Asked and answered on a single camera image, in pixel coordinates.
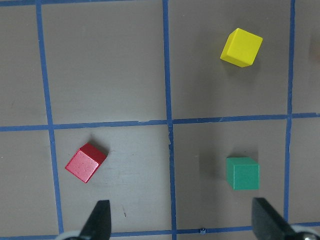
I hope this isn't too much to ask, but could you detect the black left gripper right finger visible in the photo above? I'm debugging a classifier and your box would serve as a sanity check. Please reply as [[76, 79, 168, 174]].
[[251, 197, 301, 240]]

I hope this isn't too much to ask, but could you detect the green wooden block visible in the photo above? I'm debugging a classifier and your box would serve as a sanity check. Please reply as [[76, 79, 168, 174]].
[[225, 157, 260, 191]]

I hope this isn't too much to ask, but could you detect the red wooden block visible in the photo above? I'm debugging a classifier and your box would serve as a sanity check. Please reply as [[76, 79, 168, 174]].
[[64, 142, 107, 184]]

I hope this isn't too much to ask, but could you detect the yellow wooden block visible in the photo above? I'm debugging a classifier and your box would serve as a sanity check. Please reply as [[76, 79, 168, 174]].
[[220, 28, 263, 68]]

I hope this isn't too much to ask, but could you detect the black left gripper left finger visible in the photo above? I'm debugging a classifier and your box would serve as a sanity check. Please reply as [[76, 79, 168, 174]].
[[79, 200, 111, 240]]

